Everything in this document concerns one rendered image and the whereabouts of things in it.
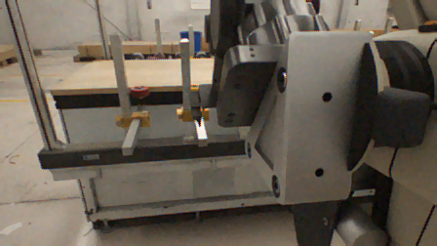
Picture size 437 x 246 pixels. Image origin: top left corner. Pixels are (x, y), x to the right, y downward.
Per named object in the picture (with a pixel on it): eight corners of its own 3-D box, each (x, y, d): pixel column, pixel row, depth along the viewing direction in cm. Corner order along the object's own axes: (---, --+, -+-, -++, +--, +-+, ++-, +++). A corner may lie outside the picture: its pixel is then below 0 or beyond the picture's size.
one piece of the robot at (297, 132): (350, 202, 18) (376, 30, 15) (281, 209, 18) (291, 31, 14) (290, 149, 28) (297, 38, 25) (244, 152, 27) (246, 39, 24)
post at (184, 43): (193, 150, 118) (188, 39, 98) (185, 150, 117) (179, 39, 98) (193, 146, 121) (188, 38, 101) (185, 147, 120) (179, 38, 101)
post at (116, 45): (136, 149, 113) (118, 32, 94) (127, 150, 113) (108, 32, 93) (137, 145, 117) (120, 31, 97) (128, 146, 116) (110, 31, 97)
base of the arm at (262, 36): (229, 62, 16) (405, 57, 18) (215, -19, 20) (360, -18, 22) (217, 129, 24) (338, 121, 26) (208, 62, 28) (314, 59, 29)
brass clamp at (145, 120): (149, 127, 109) (148, 116, 107) (116, 129, 107) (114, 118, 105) (151, 121, 114) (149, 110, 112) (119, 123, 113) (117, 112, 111)
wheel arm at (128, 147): (133, 156, 87) (131, 145, 85) (122, 157, 86) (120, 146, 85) (146, 110, 126) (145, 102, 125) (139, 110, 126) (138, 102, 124)
